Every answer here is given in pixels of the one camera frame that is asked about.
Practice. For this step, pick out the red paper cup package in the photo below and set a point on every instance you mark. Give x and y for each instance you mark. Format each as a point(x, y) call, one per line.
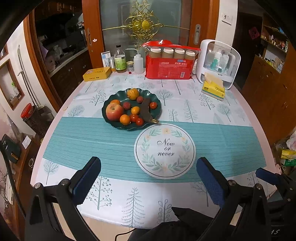
point(168, 69)

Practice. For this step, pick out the yellow tin box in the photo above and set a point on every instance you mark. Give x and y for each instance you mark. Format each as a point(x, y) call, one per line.
point(97, 74)

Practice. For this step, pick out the small yellow-orange kumquat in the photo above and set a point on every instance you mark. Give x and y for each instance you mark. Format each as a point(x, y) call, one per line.
point(135, 110)

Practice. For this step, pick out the green label glass bottle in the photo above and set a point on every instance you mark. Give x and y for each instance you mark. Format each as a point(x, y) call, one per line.
point(120, 62)

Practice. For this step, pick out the wooden shelf with items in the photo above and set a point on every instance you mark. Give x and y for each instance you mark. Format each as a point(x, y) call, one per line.
point(275, 46)

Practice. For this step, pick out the red cherry tomato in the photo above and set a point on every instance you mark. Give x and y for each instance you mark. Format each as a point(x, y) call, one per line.
point(139, 122)
point(153, 105)
point(133, 118)

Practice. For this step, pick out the red apple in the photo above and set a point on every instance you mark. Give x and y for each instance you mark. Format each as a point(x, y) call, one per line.
point(114, 112)

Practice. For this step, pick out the small wooden wall niche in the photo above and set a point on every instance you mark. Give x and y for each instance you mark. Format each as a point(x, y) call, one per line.
point(4, 52)

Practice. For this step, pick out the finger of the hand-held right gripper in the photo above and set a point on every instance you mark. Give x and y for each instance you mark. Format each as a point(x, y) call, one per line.
point(268, 175)

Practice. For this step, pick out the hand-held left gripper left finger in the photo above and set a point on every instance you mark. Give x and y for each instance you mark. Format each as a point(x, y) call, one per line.
point(85, 183)

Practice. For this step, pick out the small metal can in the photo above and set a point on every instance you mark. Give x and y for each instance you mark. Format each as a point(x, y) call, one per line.
point(112, 64)

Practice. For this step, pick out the white light switch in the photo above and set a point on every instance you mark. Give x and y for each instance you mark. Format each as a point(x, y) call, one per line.
point(227, 18)

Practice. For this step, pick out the dark box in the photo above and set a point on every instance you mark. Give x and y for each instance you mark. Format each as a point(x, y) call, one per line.
point(10, 147)

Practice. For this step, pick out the white cosmetics storage case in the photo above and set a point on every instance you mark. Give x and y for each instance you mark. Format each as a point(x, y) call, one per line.
point(204, 54)

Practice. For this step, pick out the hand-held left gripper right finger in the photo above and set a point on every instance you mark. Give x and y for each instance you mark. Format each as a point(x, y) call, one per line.
point(210, 185)

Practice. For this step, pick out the steel vertical rail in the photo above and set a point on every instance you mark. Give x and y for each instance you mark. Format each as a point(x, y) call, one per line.
point(27, 78)

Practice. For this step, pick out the dark wooden kitchen cabinet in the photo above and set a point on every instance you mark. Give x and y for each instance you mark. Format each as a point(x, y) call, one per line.
point(69, 71)

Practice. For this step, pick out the person's dark clothing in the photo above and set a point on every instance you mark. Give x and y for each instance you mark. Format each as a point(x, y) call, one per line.
point(185, 224)

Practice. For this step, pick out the white round Now or never plate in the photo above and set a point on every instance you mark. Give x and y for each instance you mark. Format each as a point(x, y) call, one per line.
point(165, 162)

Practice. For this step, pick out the wooden framed glass door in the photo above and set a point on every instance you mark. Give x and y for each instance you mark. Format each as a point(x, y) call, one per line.
point(111, 14)

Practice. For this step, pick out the red lid jar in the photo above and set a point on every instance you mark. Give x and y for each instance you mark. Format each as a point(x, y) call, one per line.
point(29, 111)

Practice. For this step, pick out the pink lychee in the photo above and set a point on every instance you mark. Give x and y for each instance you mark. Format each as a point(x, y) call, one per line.
point(126, 106)
point(140, 99)

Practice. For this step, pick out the wooden side cabinet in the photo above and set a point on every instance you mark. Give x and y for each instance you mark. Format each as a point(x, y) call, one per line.
point(25, 162)

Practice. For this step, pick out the large orange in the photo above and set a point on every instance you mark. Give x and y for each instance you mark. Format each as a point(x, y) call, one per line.
point(133, 93)

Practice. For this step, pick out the tree print teal tablecloth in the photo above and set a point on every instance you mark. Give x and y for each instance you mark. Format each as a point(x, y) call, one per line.
point(92, 139)

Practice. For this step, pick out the small blue white box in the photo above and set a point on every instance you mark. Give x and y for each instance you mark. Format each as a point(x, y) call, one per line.
point(106, 59)

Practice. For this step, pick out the large wooden wall niche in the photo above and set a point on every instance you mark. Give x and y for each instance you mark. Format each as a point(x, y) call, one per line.
point(11, 85)

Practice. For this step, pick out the dark green scalloped plate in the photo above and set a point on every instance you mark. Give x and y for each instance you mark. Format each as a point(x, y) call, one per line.
point(120, 95)

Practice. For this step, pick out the yellow green box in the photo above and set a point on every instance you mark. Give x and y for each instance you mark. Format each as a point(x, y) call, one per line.
point(288, 154)

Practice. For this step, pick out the yellow tissue pack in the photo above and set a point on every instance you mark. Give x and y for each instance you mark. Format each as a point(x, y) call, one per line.
point(214, 89)

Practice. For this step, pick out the red wall decoration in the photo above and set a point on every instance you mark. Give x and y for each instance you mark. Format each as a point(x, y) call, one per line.
point(254, 33)

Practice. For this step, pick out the small mandarin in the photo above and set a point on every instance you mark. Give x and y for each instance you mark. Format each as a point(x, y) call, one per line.
point(115, 102)
point(124, 119)

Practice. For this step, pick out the brown wooden cabinet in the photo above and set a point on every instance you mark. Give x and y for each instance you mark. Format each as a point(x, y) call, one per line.
point(266, 92)

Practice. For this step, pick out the white plastic bag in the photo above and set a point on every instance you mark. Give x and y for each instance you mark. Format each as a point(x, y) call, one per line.
point(291, 141)

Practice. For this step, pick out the small glass jar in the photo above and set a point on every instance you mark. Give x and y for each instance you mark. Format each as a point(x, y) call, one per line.
point(130, 67)

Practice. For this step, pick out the gold door ornament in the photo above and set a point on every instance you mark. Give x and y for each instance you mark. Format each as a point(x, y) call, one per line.
point(144, 24)

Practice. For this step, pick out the dark overripe banana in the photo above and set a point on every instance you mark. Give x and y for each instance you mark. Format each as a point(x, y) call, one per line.
point(145, 111)

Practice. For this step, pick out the white squeeze bottle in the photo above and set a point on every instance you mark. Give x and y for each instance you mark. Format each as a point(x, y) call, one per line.
point(138, 66)

